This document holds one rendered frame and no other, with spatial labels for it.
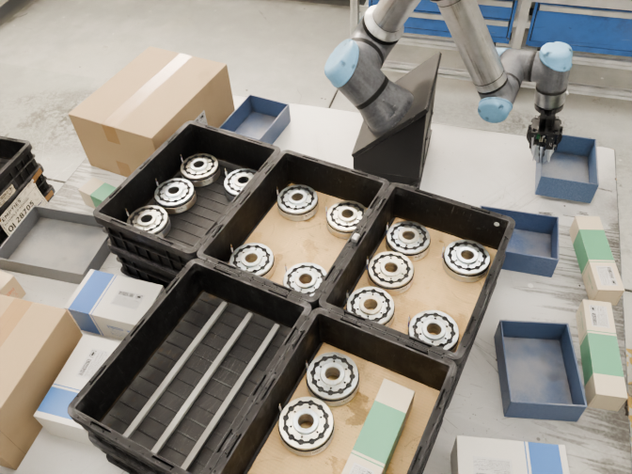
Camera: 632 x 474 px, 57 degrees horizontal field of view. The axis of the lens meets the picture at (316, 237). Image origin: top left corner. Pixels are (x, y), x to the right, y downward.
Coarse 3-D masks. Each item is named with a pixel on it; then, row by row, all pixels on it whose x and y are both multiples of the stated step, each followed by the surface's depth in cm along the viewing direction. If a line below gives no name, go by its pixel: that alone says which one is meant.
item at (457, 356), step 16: (416, 192) 136; (464, 208) 133; (480, 208) 132; (368, 224) 130; (512, 224) 128; (352, 256) 124; (496, 256) 123; (336, 272) 122; (496, 272) 120; (320, 304) 116; (480, 304) 115; (368, 320) 113; (400, 336) 111; (464, 336) 110; (448, 352) 108; (464, 352) 108
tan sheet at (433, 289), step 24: (384, 240) 140; (432, 240) 140; (456, 240) 139; (432, 264) 135; (360, 288) 131; (432, 288) 130; (456, 288) 130; (480, 288) 129; (408, 312) 126; (456, 312) 125
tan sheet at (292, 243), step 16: (272, 208) 149; (320, 208) 148; (272, 224) 146; (288, 224) 145; (304, 224) 145; (320, 224) 145; (256, 240) 142; (272, 240) 142; (288, 240) 142; (304, 240) 141; (320, 240) 141; (336, 240) 141; (288, 256) 138; (304, 256) 138; (320, 256) 138; (336, 256) 138
